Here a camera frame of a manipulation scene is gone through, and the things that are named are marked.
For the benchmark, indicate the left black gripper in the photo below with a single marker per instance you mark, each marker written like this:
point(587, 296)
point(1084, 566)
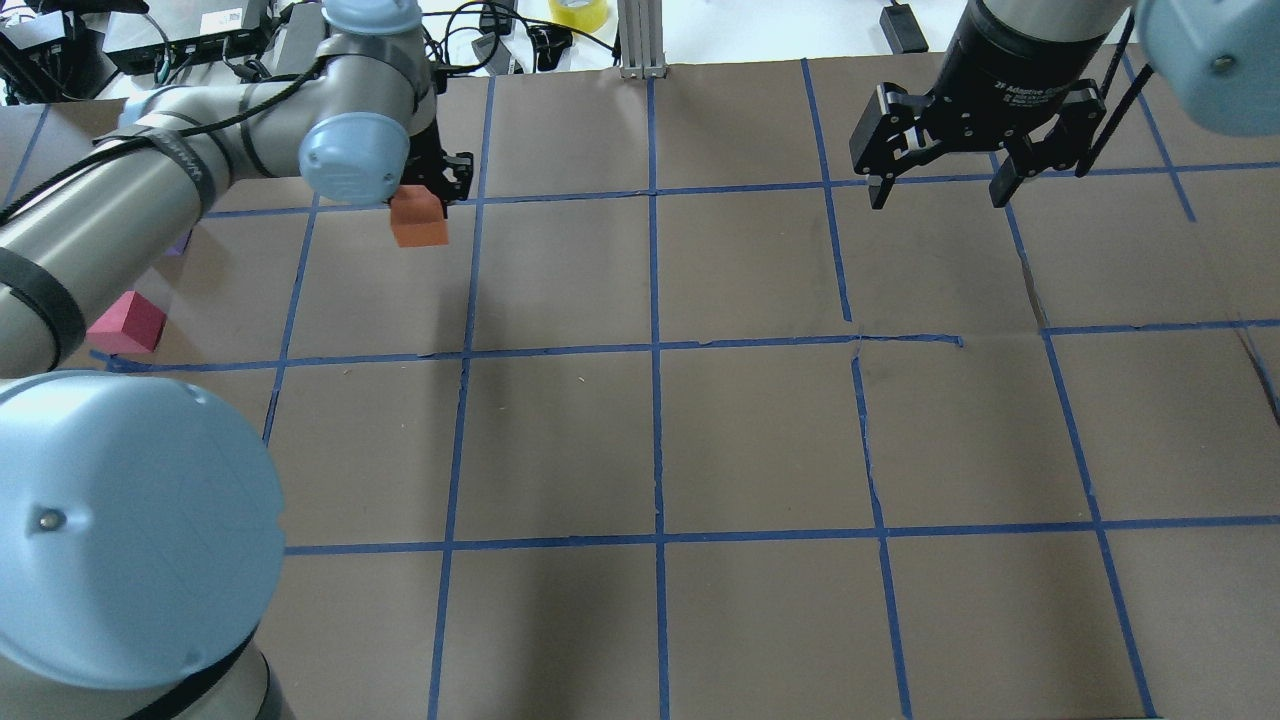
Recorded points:
point(441, 171)

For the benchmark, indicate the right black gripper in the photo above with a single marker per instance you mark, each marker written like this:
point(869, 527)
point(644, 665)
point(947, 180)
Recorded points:
point(1010, 62)

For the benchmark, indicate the orange foam cube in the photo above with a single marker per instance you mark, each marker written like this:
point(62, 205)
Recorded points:
point(417, 218)

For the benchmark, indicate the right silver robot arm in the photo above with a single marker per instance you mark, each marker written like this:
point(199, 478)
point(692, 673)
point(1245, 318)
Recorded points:
point(1219, 57)

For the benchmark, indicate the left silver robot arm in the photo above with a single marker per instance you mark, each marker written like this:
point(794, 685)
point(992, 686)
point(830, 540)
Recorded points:
point(142, 543)

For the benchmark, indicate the black power adapter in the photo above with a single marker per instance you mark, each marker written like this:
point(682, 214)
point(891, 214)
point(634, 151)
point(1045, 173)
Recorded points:
point(901, 29)

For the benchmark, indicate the yellow tape roll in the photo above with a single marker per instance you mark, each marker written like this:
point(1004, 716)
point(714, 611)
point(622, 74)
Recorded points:
point(587, 16)

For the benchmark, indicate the red foam cube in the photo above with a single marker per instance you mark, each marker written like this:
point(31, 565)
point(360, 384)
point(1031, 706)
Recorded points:
point(132, 325)

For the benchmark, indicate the aluminium frame post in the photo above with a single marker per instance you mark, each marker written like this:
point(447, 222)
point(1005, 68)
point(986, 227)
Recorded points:
point(640, 40)

